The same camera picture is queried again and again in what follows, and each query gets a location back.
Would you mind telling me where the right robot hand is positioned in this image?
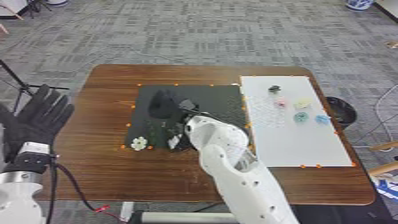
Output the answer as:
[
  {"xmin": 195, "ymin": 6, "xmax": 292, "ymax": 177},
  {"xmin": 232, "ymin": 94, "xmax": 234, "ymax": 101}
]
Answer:
[{"xmin": 147, "ymin": 89, "xmax": 202, "ymax": 120}]

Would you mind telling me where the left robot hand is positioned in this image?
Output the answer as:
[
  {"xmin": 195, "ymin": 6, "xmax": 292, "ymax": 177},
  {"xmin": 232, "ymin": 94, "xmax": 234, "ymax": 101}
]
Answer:
[{"xmin": 0, "ymin": 83, "xmax": 77, "ymax": 164}]

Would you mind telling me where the bunch of white flowers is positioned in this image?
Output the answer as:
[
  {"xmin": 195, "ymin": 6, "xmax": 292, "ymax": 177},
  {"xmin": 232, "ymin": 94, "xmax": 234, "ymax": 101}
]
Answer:
[{"xmin": 244, "ymin": 95, "xmax": 294, "ymax": 130}]

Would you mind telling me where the green sprig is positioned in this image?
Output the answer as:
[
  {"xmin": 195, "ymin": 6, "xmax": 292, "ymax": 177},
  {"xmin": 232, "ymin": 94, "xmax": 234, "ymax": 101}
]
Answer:
[{"xmin": 148, "ymin": 120, "xmax": 168, "ymax": 143}]

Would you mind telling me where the dark mat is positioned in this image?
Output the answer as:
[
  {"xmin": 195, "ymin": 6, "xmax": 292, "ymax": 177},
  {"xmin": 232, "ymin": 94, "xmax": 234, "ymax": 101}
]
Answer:
[{"xmin": 123, "ymin": 84, "xmax": 255, "ymax": 152}]

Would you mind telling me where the white flower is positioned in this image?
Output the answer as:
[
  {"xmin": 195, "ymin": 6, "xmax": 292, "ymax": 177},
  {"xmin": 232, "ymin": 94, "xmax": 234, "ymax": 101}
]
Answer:
[{"xmin": 131, "ymin": 136, "xmax": 150, "ymax": 152}]

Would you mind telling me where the teal flower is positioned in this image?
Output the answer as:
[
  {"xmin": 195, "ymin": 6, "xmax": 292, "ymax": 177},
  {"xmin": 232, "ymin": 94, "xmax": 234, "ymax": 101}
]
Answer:
[{"xmin": 294, "ymin": 111, "xmax": 312, "ymax": 123}]

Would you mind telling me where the yellow flower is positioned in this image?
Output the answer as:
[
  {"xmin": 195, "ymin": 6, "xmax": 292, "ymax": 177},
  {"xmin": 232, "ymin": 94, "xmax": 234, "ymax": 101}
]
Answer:
[{"xmin": 294, "ymin": 97, "xmax": 317, "ymax": 110}]

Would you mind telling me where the white sheet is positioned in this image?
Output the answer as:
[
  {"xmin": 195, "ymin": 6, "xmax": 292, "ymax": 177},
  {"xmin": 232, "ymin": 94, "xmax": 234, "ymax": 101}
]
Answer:
[{"xmin": 239, "ymin": 75, "xmax": 360, "ymax": 169}]

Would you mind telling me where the blue flower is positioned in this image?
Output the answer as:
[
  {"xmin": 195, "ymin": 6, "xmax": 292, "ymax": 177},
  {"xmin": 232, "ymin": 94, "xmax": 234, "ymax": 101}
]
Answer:
[{"xmin": 314, "ymin": 114, "xmax": 333, "ymax": 126}]

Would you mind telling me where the black round bin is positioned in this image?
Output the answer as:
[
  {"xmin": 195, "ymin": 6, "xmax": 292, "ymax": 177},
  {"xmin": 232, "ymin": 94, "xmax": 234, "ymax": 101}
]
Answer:
[{"xmin": 324, "ymin": 96, "xmax": 362, "ymax": 130}]

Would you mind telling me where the pale grey bar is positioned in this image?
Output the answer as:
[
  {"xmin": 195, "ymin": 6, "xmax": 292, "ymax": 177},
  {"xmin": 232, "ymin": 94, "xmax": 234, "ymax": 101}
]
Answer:
[{"xmin": 138, "ymin": 211, "xmax": 241, "ymax": 224}]

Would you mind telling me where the blue and white vase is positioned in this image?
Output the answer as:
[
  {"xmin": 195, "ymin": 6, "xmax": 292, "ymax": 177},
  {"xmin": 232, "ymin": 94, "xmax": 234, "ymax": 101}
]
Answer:
[{"xmin": 346, "ymin": 0, "xmax": 378, "ymax": 12}]

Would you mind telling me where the black cable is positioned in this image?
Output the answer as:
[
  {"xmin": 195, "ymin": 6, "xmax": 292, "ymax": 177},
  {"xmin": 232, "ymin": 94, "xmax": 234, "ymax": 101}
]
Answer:
[{"xmin": 45, "ymin": 159, "xmax": 131, "ymax": 224}]

